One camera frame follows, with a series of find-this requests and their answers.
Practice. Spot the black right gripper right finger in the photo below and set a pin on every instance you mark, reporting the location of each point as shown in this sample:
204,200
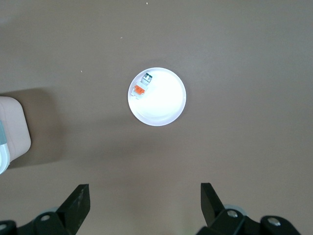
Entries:
212,210

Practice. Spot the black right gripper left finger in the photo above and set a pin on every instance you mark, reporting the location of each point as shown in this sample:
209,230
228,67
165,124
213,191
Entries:
73,210

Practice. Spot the white lidded container box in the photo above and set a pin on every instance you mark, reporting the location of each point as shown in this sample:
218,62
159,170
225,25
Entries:
17,122

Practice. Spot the round pink plate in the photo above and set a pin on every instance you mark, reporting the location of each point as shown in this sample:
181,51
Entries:
163,105

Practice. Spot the brown table mat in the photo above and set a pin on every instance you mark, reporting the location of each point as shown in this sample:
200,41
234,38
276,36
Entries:
232,49

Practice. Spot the white switch with orange block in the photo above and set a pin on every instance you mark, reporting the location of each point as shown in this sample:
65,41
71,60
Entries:
139,90

